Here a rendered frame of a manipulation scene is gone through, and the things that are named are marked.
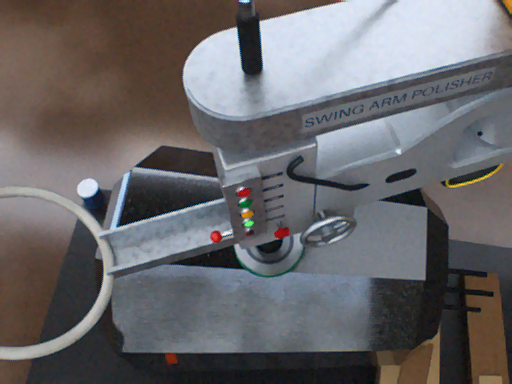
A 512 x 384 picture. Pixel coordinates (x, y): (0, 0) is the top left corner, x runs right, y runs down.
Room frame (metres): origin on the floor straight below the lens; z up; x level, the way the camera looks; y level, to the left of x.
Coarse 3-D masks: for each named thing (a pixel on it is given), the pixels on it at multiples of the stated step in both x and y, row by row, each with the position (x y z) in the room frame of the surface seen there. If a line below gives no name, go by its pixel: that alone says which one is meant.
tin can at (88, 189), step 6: (84, 180) 1.39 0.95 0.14; (90, 180) 1.39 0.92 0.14; (78, 186) 1.36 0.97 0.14; (84, 186) 1.36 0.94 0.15; (90, 186) 1.36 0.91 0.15; (96, 186) 1.36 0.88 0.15; (78, 192) 1.33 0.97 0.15; (84, 192) 1.33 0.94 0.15; (90, 192) 1.33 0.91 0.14; (96, 192) 1.33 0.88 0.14; (84, 198) 1.31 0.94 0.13; (90, 198) 1.31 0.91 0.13; (96, 198) 1.32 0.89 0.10; (102, 198) 1.34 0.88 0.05; (90, 204) 1.30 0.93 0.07; (96, 204) 1.31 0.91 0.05
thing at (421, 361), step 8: (432, 344) 0.53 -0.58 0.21; (424, 352) 0.50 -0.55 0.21; (432, 352) 0.50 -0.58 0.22; (408, 360) 0.47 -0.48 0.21; (416, 360) 0.47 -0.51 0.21; (424, 360) 0.47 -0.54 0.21; (408, 368) 0.44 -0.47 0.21; (416, 368) 0.44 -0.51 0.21; (424, 368) 0.44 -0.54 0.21; (400, 376) 0.41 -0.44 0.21; (408, 376) 0.41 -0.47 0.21; (416, 376) 0.41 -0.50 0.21; (424, 376) 0.41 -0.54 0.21
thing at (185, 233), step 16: (192, 208) 0.72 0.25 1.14; (208, 208) 0.73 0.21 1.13; (224, 208) 0.74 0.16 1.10; (128, 224) 0.68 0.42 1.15; (144, 224) 0.68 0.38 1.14; (160, 224) 0.69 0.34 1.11; (176, 224) 0.70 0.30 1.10; (192, 224) 0.69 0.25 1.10; (208, 224) 0.69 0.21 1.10; (224, 224) 0.69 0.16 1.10; (112, 240) 0.65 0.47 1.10; (128, 240) 0.65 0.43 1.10; (144, 240) 0.65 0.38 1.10; (160, 240) 0.65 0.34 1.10; (176, 240) 0.65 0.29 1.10; (192, 240) 0.65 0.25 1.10; (208, 240) 0.65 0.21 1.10; (224, 240) 0.63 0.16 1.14; (128, 256) 0.60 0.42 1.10; (144, 256) 0.60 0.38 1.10; (160, 256) 0.58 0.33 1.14; (176, 256) 0.59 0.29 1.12; (192, 256) 0.60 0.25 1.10; (112, 272) 0.54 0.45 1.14; (128, 272) 0.55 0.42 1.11
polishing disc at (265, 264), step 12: (288, 240) 0.72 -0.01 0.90; (240, 252) 0.69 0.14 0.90; (252, 252) 0.68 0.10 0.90; (276, 252) 0.68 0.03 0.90; (288, 252) 0.68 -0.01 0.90; (300, 252) 0.68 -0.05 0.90; (252, 264) 0.65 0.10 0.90; (264, 264) 0.64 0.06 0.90; (276, 264) 0.64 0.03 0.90; (288, 264) 0.64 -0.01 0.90
